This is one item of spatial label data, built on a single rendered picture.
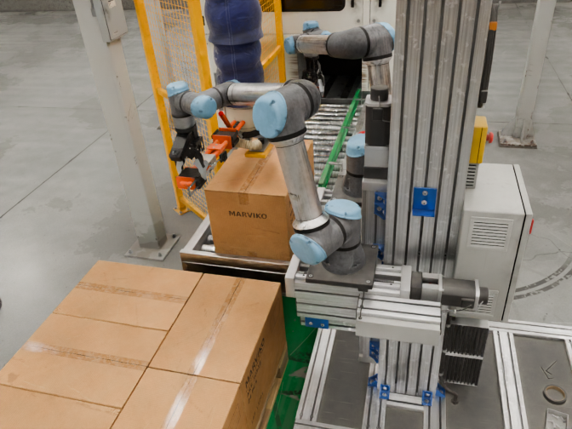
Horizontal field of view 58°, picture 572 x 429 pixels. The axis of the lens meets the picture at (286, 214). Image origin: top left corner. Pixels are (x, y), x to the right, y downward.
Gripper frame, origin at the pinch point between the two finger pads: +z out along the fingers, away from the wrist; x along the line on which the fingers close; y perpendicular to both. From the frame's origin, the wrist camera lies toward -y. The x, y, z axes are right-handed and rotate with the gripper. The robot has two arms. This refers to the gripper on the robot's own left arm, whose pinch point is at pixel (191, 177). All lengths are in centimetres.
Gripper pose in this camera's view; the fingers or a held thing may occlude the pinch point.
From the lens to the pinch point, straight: 196.0
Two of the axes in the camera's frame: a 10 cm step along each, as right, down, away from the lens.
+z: 0.8, 8.3, 5.5
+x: -9.6, -0.9, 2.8
